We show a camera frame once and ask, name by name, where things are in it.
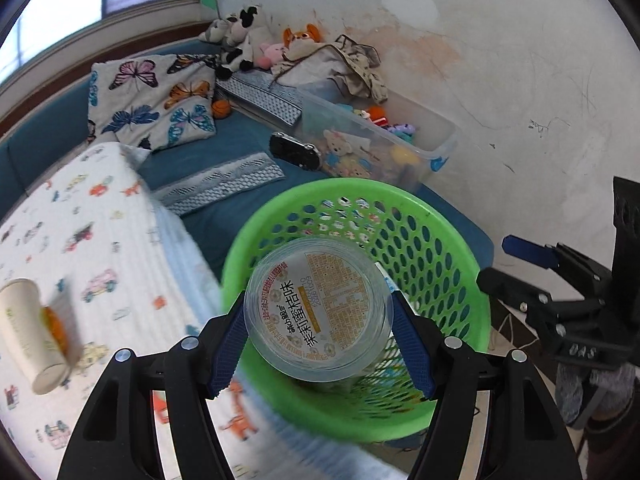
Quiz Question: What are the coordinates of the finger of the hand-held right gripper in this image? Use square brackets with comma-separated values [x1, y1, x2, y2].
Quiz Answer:
[475, 267, 552, 332]
[501, 234, 614, 302]

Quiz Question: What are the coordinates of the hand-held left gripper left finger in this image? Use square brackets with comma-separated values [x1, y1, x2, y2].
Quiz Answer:
[60, 290, 249, 480]

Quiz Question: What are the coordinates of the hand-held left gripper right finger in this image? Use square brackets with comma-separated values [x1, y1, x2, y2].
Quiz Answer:
[389, 291, 584, 480]

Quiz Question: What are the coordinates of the green plastic basket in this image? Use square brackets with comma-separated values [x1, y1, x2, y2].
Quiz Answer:
[219, 177, 492, 444]

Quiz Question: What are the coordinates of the clear cup with printed lid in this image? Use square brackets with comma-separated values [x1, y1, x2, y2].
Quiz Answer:
[244, 238, 394, 382]

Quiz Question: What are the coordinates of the person's right hand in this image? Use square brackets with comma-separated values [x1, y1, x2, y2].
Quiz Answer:
[556, 359, 637, 429]

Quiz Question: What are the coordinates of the printed cartoon quilt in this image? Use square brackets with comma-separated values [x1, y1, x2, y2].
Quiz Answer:
[0, 141, 411, 480]

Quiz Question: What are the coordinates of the grey knitted cloth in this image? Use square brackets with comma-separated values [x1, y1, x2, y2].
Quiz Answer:
[152, 152, 287, 218]

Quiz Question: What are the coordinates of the clear plastic storage box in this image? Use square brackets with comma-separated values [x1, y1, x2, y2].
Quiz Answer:
[294, 84, 459, 194]

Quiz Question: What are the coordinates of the orange peel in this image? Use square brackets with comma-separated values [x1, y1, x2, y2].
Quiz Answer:
[42, 305, 67, 352]

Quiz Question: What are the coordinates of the white paper cup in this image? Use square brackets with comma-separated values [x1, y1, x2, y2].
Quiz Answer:
[0, 278, 84, 396]

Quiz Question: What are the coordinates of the black handheld device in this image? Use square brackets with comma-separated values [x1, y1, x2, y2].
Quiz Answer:
[269, 131, 322, 172]

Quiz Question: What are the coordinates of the blue sofa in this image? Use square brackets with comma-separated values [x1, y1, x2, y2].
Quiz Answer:
[0, 40, 496, 271]

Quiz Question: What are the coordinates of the blue patterned folded cloth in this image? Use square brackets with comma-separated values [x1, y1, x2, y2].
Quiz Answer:
[215, 70, 304, 127]

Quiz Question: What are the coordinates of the butterfly print pillow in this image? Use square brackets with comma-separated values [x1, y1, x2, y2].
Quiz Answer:
[87, 54, 219, 154]

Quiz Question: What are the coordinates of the beige cloth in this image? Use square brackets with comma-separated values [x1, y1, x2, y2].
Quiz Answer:
[271, 34, 389, 104]

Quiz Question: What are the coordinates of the pink plush toy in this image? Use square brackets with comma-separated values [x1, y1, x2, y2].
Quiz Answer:
[254, 42, 287, 71]

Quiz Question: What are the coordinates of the black and white cow plush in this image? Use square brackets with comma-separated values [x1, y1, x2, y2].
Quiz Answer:
[216, 3, 274, 80]

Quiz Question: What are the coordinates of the orange fox plush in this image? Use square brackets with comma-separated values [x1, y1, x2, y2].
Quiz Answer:
[281, 22, 324, 59]

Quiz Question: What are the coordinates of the grey plush toy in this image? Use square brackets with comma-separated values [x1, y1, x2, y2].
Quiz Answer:
[197, 17, 236, 44]

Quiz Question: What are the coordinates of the window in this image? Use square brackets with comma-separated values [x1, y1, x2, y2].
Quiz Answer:
[0, 0, 196, 86]

